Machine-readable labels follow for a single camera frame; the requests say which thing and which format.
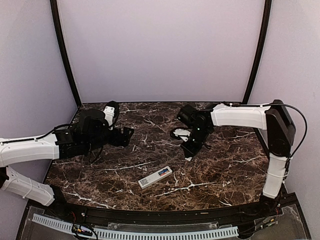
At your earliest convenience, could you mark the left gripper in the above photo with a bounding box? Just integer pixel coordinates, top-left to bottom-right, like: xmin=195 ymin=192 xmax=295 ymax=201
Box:
xmin=84 ymin=126 xmax=134 ymax=153

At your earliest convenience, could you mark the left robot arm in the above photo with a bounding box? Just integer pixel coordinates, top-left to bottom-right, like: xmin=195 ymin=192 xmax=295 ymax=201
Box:
xmin=0 ymin=106 xmax=134 ymax=218

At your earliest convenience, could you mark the white remote control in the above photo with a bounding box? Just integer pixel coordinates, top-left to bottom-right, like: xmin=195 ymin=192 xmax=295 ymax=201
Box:
xmin=138 ymin=166 xmax=173 ymax=189

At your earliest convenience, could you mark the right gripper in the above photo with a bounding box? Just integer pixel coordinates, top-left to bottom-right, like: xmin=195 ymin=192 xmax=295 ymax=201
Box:
xmin=180 ymin=125 xmax=211 ymax=158

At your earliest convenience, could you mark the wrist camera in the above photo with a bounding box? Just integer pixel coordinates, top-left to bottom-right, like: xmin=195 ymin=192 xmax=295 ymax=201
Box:
xmin=103 ymin=101 xmax=120 ymax=130
xmin=170 ymin=127 xmax=191 ymax=142

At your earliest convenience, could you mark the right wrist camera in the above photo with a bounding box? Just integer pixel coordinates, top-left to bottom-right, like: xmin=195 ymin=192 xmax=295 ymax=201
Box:
xmin=170 ymin=127 xmax=191 ymax=142

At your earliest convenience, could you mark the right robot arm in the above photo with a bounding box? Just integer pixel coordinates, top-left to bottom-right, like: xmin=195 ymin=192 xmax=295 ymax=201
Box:
xmin=170 ymin=99 xmax=296 ymax=217

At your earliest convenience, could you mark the black frame post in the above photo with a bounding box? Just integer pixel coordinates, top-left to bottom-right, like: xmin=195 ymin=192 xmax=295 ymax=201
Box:
xmin=49 ymin=0 xmax=82 ymax=108
xmin=242 ymin=0 xmax=272 ymax=104

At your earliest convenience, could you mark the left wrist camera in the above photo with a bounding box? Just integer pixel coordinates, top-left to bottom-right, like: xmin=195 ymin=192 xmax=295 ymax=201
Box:
xmin=103 ymin=101 xmax=120 ymax=130

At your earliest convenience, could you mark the right black frame post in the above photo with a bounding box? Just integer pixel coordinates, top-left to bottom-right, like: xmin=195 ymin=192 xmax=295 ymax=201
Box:
xmin=242 ymin=0 xmax=272 ymax=104

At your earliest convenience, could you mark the black front rail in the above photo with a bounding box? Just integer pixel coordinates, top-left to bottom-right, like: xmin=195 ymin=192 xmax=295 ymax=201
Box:
xmin=54 ymin=202 xmax=267 ymax=225

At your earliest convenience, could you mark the left black frame post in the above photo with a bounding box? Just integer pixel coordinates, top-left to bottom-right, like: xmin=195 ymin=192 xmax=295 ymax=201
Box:
xmin=49 ymin=0 xmax=82 ymax=108

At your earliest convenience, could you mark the white slotted cable duct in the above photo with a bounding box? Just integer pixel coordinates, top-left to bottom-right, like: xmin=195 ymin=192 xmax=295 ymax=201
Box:
xmin=32 ymin=213 xmax=239 ymax=240

